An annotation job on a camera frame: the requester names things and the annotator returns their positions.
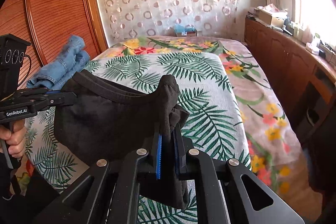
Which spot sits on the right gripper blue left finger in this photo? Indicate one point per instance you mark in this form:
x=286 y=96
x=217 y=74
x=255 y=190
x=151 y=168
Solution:
x=156 y=153

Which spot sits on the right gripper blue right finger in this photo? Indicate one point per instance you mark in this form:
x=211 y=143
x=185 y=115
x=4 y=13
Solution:
x=180 y=153

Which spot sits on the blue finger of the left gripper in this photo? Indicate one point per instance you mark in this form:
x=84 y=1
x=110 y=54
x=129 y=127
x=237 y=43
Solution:
x=53 y=91

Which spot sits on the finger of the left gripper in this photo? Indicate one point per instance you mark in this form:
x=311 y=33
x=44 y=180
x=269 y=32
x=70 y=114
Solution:
x=62 y=99

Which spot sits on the black pants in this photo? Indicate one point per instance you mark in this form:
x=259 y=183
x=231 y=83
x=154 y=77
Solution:
x=110 y=120

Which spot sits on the person's left hand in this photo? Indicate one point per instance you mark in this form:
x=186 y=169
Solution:
x=15 y=138

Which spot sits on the folded blue jeans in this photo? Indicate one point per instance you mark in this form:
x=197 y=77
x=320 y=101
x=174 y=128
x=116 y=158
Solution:
x=71 y=59

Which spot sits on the palm leaf print blanket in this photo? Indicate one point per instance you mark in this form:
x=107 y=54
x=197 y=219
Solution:
x=56 y=167

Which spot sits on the brown louvered wardrobe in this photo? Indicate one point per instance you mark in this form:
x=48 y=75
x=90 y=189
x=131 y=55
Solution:
x=47 y=25

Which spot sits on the floral bed sheet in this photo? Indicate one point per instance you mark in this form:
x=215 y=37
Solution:
x=249 y=87

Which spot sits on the blue item cardboard box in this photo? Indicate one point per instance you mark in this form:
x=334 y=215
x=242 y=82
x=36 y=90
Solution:
x=181 y=31

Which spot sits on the long wooden cabinet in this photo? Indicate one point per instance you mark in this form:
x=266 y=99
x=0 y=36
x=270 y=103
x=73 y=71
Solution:
x=299 y=80

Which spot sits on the cardboard box on cabinet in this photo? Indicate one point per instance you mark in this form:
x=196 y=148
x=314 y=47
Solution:
x=275 y=19

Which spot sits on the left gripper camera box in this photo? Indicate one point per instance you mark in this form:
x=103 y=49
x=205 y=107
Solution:
x=13 y=51

